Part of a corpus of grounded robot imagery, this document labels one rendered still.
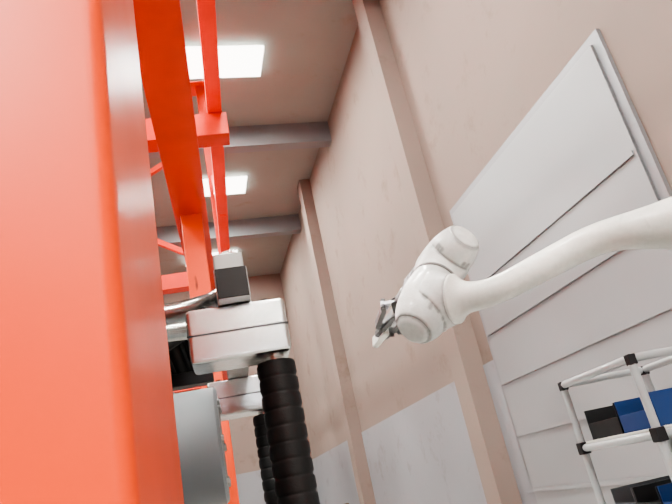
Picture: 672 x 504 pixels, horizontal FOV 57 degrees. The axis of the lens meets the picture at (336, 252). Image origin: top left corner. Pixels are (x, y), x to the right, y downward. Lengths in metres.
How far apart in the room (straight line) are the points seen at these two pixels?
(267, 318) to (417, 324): 0.67
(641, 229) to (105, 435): 1.12
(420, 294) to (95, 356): 1.04
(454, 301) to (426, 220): 5.24
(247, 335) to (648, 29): 3.73
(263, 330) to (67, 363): 0.36
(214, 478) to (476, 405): 5.38
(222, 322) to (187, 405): 0.16
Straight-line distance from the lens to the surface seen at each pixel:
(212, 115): 4.54
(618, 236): 1.25
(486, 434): 5.99
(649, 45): 4.10
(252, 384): 0.90
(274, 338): 0.56
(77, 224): 0.23
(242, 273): 0.56
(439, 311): 1.22
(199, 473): 0.68
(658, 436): 2.24
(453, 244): 1.32
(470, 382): 6.02
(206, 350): 0.56
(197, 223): 4.88
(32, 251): 0.23
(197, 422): 0.68
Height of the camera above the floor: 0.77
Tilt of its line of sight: 21 degrees up
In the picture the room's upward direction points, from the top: 12 degrees counter-clockwise
